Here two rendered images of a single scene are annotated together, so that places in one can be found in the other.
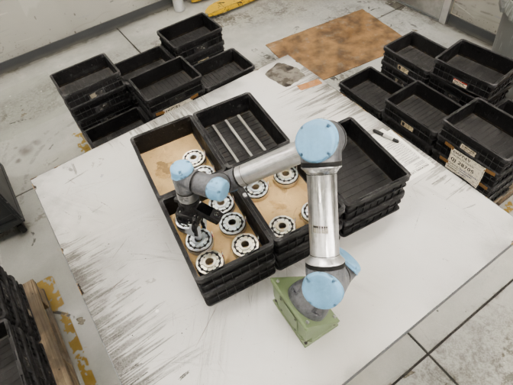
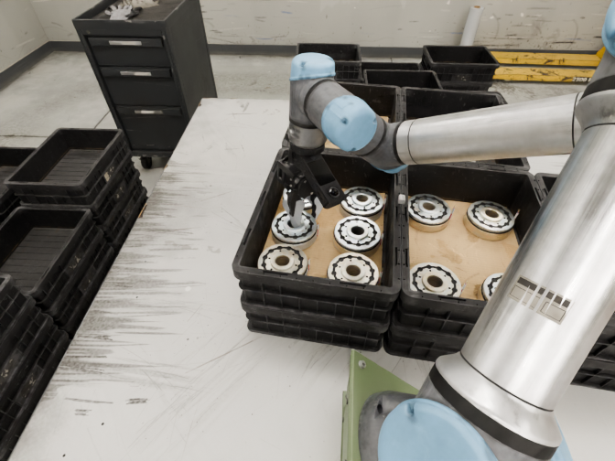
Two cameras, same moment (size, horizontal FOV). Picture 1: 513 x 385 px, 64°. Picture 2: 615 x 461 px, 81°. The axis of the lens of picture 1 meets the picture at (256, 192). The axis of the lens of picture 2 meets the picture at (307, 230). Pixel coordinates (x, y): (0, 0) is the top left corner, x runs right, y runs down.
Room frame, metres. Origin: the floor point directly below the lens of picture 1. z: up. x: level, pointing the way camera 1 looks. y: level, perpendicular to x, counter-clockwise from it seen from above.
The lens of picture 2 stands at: (0.38, -0.09, 1.44)
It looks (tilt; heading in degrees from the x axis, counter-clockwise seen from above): 46 degrees down; 32
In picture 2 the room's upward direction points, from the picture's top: straight up
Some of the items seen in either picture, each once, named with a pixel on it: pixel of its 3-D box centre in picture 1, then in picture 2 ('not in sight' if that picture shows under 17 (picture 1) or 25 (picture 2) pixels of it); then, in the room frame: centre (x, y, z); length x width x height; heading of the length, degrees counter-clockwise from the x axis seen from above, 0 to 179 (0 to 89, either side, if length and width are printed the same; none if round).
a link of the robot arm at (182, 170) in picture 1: (184, 177); (311, 91); (0.91, 0.23, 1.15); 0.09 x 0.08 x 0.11; 59
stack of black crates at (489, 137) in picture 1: (477, 156); not in sight; (1.48, -1.27, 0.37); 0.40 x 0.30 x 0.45; 29
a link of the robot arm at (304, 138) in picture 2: (187, 194); (307, 131); (0.90, 0.24, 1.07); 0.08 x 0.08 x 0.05
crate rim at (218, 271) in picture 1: (214, 222); (328, 209); (0.88, 0.17, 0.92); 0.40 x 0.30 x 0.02; 22
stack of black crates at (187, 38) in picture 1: (195, 56); (449, 90); (2.83, 0.34, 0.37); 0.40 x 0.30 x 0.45; 119
